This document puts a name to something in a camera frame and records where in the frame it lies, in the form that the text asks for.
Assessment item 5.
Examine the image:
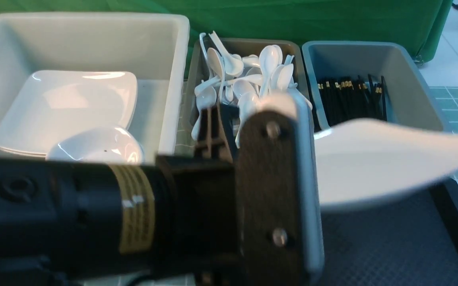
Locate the stack of white plates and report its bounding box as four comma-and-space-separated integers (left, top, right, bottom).
0, 70, 138, 157

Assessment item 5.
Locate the stack of white bowls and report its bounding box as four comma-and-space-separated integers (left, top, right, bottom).
45, 126, 145, 164

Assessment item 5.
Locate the blue-grey chopstick bin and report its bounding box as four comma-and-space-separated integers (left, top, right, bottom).
302, 41, 451, 132

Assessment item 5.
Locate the brown spoon bin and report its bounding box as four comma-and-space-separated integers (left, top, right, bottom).
183, 34, 312, 141

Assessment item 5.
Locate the pile of white spoons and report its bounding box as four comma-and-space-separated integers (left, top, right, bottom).
187, 32, 312, 151

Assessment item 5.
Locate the large white plastic tub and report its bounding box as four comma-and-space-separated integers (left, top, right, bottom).
0, 12, 190, 163

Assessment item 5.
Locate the bundle of black chopsticks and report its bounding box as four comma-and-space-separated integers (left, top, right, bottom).
317, 74, 388, 127

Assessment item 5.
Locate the large white square plate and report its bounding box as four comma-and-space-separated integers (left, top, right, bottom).
313, 119, 458, 213

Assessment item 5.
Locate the black serving tray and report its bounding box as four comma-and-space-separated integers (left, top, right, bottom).
318, 179, 458, 286

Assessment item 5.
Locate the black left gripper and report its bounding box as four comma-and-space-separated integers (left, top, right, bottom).
156, 92, 325, 286

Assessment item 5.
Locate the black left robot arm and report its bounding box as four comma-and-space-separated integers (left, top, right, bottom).
0, 93, 325, 286

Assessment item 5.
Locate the green backdrop cloth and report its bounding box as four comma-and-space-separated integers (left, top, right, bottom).
0, 0, 452, 63

